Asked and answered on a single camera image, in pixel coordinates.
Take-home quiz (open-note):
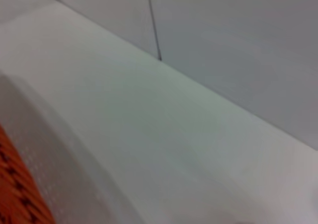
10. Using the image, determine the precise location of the orange woven plastic basket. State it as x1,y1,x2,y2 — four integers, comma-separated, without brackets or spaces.
0,123,56,224

